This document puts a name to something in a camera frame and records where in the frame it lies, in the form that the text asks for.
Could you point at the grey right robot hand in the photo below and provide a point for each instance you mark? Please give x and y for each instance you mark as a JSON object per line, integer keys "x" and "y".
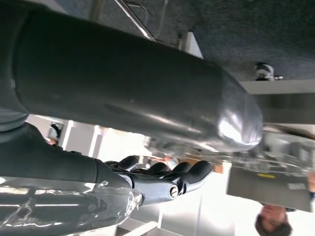
{"x": 123, "y": 81}

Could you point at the stainless steel workbench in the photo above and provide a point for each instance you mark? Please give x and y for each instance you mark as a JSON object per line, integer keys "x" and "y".
{"x": 282, "y": 107}

